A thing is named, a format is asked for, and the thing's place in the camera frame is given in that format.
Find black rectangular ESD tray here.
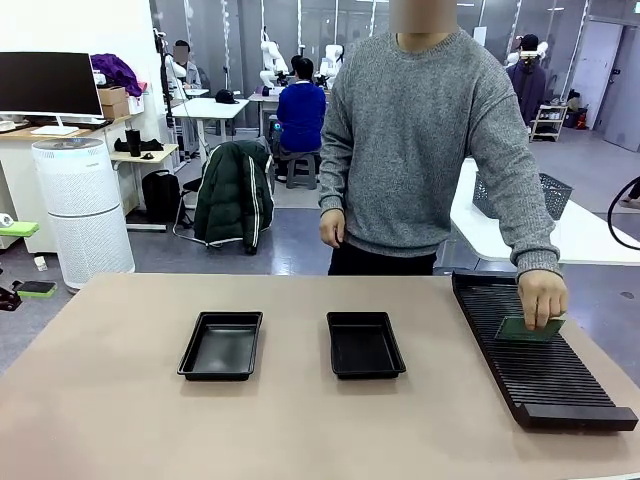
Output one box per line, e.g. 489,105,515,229
325,311,407,381
176,311,265,382

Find green circuit board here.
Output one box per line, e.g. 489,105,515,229
493,315,567,344

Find black slotted board rack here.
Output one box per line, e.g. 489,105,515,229
451,269,640,432

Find person's right forearm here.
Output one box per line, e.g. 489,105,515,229
318,144,354,215

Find person's left forearm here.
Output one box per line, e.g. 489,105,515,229
477,164,562,275

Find person's right hand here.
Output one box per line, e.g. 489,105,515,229
318,209,347,249

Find person's left hand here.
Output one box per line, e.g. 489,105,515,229
517,268,570,331

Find white cylindrical air purifier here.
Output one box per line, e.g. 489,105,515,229
31,137,136,294

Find wood-top white desk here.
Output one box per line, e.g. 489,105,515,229
0,113,134,254

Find black backpack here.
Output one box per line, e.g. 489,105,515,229
141,169,182,225

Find black computer monitor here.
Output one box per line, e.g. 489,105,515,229
0,51,105,136

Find black cloth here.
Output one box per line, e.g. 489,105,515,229
113,137,165,153

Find small wooden side table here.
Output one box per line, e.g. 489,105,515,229
109,143,180,234

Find black metal chair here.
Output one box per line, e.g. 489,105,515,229
172,177,211,249

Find purple cloth bundle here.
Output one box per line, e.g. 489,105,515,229
90,53,145,98

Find dark green puffer jacket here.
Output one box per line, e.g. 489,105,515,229
193,139,276,256

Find white office desk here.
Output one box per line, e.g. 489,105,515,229
171,97,250,166

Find person in grey hoodie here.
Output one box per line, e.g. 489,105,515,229
172,39,203,90

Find grey plastic stool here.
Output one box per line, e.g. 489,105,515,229
285,152,321,190

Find person in blue jacket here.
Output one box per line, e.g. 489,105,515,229
275,57,328,181

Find person in grey sweater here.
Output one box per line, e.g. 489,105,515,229
318,0,561,277

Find person in dark jacket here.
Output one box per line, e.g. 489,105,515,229
505,33,547,129

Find grey plastic basket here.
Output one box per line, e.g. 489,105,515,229
472,170,574,221

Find low storage shelf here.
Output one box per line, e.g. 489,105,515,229
528,103,569,143

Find white rounded table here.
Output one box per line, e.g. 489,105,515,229
449,158,640,281

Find seated person's leg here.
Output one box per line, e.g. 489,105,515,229
619,177,640,209

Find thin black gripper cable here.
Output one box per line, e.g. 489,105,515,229
607,174,640,251

